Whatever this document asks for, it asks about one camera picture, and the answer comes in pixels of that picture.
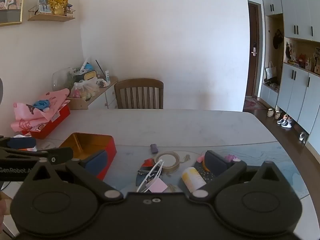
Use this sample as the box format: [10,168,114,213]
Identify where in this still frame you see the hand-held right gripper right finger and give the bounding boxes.
[189,150,293,202]

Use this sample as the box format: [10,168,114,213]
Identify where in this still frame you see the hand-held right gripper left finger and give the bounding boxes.
[24,149,124,203]

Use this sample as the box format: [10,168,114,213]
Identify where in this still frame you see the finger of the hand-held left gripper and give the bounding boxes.
[0,136,37,149]
[0,147,74,165]

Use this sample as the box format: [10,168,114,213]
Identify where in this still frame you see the red tin box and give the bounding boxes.
[59,132,117,180]

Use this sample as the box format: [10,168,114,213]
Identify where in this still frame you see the white yellow tube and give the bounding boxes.
[181,167,207,192]

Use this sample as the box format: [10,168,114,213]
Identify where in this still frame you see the brown tape roll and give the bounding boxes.
[153,152,180,173]

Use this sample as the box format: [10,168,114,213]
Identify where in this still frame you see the white sunglasses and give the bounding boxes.
[135,159,165,193]

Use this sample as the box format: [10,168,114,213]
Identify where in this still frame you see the red snack packet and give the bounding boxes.
[141,159,157,169]

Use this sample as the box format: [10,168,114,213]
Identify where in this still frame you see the metal nail clipper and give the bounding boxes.
[137,169,163,175]

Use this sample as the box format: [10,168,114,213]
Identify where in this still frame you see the pink card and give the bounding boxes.
[145,179,167,193]

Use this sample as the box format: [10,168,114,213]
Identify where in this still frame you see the red gift box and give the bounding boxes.
[21,105,71,140]

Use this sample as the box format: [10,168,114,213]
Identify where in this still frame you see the blue fabric flower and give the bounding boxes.
[32,100,52,112]

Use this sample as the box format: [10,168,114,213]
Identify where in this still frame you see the wooden top sideboard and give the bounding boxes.
[67,76,118,110]

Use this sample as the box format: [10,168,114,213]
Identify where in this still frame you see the patterned door mat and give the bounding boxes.
[244,96,268,110]

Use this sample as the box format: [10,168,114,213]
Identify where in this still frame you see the clear plastic bag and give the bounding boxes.
[70,79,99,99]

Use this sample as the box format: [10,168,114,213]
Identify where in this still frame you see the glass vase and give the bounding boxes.
[51,67,75,92]

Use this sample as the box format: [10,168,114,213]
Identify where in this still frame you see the wooden chair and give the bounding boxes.
[114,78,164,110]

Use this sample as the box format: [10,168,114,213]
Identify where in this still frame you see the yellow lidded tissue box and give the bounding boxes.
[75,70,98,83]

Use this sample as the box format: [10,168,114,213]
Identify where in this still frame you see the black stick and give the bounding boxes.
[95,59,105,77]

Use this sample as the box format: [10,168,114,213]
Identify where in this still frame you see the white tote bag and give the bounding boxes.
[265,60,277,80]

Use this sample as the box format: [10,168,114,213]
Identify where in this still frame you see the row of shelf ornaments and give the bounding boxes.
[285,41,320,75]

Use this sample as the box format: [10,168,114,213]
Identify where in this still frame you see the dark wooden door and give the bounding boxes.
[246,0,263,98]

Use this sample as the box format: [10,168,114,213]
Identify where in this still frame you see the dark hanging bag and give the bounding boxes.
[272,29,283,50]

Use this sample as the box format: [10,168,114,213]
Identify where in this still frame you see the large framed picture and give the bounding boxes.
[0,0,27,27]

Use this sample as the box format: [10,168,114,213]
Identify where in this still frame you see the small photo card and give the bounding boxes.
[37,0,49,13]

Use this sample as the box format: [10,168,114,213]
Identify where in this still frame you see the golden flower ornament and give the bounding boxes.
[48,0,69,15]

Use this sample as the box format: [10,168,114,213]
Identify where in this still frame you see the pale blue cabinet unit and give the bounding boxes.
[259,0,320,153]

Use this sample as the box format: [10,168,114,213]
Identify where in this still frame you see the wooden wall shelf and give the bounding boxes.
[27,4,76,22]

